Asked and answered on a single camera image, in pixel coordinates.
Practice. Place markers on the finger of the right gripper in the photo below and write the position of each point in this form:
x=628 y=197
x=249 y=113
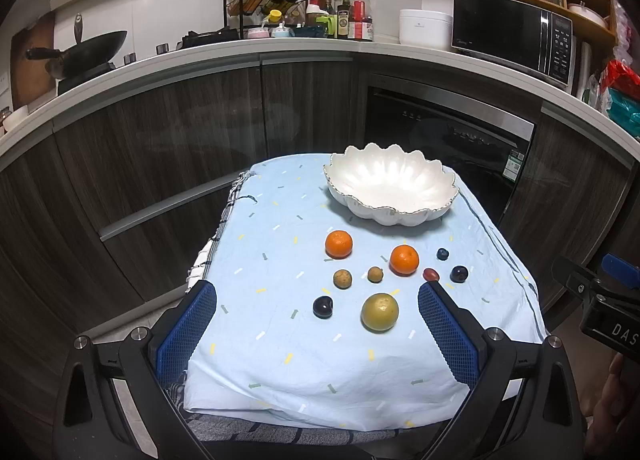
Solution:
x=622 y=271
x=573 y=277

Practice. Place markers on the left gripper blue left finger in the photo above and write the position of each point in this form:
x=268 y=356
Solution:
x=178 y=331

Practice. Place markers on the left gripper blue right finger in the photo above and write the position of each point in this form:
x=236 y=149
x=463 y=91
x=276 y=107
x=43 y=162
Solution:
x=458 y=335

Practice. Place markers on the dark grape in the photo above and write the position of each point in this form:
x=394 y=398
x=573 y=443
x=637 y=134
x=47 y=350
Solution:
x=459 y=274

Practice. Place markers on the yellow-green round fruit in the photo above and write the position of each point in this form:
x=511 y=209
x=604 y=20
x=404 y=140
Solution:
x=379 y=312

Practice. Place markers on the blueberry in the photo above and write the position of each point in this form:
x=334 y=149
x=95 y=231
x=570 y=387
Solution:
x=442 y=254

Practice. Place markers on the orange tangerine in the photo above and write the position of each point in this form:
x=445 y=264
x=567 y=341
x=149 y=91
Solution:
x=404 y=260
x=338 y=244

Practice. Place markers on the tan longan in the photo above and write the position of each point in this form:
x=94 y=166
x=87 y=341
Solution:
x=342 y=279
x=375 y=274

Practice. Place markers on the dark plum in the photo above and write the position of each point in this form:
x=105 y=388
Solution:
x=323 y=307

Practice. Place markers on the person's right hand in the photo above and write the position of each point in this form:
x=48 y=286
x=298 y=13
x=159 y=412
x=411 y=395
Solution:
x=607 y=412

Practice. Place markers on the light blue patterned tablecloth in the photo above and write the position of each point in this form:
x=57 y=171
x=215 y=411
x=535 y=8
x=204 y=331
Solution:
x=499 y=291

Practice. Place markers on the built-in black dishwasher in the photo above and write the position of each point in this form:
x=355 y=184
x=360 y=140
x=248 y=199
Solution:
x=484 y=144

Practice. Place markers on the white scalloped ceramic bowl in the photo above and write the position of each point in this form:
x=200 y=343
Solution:
x=390 y=186

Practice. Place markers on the red plastic bag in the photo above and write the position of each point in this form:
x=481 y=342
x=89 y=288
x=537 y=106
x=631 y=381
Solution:
x=619 y=76

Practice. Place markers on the black microwave oven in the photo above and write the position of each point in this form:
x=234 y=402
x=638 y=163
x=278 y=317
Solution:
x=518 y=34

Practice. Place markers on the white rice cooker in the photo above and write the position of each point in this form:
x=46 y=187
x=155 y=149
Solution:
x=428 y=29

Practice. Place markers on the wooden cutting board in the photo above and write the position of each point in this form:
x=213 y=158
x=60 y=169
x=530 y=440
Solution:
x=29 y=79

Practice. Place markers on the black wok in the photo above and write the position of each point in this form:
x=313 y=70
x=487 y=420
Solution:
x=83 y=56

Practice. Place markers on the yellow-cap bottle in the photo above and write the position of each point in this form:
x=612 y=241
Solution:
x=275 y=16

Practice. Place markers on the red-cap sauce bottle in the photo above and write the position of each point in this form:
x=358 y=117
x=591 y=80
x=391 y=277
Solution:
x=360 y=27

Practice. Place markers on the dark oil bottle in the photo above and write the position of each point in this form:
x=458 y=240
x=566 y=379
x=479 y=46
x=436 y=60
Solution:
x=342 y=15

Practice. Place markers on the black wire spice rack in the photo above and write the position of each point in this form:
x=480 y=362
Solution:
x=244 y=15

